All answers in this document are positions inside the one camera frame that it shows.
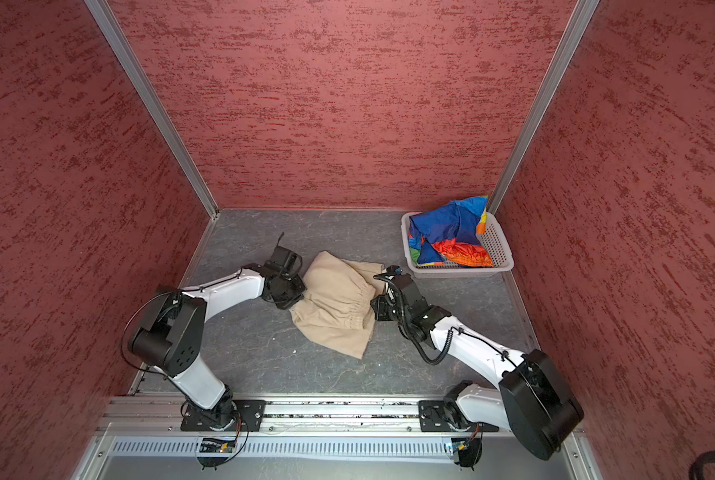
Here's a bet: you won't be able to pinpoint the beige drawstring shorts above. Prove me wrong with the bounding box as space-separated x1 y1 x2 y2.
290 251 385 359

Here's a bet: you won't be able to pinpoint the colourful blue orange shorts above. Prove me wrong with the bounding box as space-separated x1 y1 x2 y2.
407 196 493 268

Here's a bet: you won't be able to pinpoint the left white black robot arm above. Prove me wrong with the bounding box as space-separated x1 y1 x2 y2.
127 264 305 431

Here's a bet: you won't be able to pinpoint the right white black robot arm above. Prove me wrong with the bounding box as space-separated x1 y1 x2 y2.
371 273 585 465

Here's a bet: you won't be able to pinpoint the white perforated plastic basket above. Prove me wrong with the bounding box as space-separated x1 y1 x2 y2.
401 212 515 279

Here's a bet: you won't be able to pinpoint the right small circuit board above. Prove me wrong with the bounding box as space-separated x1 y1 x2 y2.
449 438 483 456

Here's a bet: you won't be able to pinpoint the small circuit board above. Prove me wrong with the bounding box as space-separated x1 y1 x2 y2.
198 438 237 455
449 438 483 456

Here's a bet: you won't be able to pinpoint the left small circuit board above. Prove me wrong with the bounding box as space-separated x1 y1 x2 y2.
198 438 237 455

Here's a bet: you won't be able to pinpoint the left corner aluminium profile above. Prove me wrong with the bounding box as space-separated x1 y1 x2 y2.
84 0 220 220

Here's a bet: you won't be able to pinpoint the corner aluminium profile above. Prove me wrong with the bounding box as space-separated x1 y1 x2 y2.
489 0 599 215
84 0 220 220

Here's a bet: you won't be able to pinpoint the right corner aluminium profile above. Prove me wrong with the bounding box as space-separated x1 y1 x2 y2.
489 0 599 215

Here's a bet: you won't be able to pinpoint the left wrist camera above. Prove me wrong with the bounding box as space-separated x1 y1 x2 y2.
266 232 303 277

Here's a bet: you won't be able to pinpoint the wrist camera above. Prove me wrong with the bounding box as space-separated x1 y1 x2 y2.
266 232 303 277
375 265 411 294

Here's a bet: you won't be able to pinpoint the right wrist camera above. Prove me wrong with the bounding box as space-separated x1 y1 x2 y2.
375 265 411 294

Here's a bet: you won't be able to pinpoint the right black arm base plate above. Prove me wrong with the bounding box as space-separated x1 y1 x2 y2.
417 400 499 434

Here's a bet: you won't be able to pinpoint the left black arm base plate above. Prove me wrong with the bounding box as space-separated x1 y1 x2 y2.
180 399 267 434

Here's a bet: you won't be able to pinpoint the aluminium mounting rail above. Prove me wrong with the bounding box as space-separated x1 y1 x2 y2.
92 394 583 437

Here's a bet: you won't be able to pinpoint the white slotted cable duct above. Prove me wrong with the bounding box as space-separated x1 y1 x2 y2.
108 436 453 463

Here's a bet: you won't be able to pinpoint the black cable loop corner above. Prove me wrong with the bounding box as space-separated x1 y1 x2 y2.
688 449 715 480

